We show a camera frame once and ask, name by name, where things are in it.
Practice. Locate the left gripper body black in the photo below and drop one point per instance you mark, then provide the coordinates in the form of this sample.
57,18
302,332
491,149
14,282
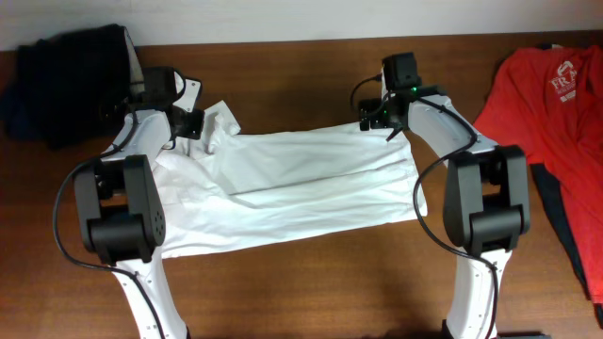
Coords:
189,122

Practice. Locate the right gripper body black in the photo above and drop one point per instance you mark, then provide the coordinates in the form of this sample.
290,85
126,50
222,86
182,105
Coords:
373,114

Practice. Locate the white t-shirt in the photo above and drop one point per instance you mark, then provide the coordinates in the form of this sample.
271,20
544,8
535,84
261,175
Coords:
228,191

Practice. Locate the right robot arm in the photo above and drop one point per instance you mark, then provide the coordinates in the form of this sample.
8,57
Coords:
486,199

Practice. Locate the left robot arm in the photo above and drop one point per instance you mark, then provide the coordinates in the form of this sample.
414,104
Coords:
122,219

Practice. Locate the grey white folded garment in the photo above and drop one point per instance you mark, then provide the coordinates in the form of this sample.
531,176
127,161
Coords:
136,74

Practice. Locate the folded black garment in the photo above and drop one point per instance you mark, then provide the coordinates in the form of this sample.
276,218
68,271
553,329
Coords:
75,86

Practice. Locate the red t-shirt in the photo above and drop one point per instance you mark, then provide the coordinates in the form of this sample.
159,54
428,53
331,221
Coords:
506,115

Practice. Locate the dark navy garment under red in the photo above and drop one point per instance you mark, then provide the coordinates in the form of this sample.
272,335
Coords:
560,221

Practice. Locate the folded navy garment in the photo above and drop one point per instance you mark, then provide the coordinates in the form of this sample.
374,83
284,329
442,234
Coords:
15,115

